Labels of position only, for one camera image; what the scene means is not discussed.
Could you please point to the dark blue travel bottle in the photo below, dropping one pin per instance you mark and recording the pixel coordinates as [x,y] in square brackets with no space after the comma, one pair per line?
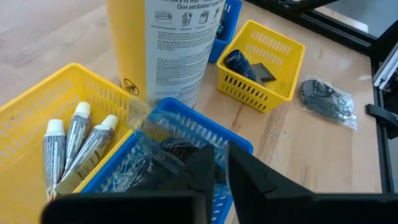
[239,63]

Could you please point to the blue slotted plastic basket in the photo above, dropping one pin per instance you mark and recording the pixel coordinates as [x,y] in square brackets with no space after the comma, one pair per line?
[202,122]
[217,49]

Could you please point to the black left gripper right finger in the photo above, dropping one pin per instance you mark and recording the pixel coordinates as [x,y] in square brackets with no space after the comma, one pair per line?
[280,205]

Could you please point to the yellow slotted plastic basket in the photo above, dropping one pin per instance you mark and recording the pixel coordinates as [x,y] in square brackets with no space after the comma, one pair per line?
[18,202]
[281,88]

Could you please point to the silver aluminium extrusion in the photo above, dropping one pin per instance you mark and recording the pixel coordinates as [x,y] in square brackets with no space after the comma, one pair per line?
[388,67]

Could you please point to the dark grey sachet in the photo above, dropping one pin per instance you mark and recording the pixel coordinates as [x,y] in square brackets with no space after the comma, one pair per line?
[264,73]

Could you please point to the black aluminium frame rail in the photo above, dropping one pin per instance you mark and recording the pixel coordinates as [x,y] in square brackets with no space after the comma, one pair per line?
[342,34]

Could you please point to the disinfecting wipes canister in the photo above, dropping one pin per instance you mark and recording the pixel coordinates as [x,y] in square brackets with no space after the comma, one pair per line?
[174,56]

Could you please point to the black aluminium frame post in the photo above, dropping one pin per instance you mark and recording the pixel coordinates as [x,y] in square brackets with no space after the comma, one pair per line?
[383,161]

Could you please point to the black frame bracket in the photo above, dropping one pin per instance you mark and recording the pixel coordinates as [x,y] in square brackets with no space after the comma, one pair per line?
[384,118]

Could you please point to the black item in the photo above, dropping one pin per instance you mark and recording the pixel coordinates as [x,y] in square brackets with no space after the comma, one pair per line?
[323,99]
[174,149]

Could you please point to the white toothpaste tube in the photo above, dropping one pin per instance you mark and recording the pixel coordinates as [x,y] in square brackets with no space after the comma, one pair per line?
[93,146]
[54,149]
[77,130]

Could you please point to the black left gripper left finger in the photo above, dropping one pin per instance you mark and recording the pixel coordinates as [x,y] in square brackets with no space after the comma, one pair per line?
[140,208]

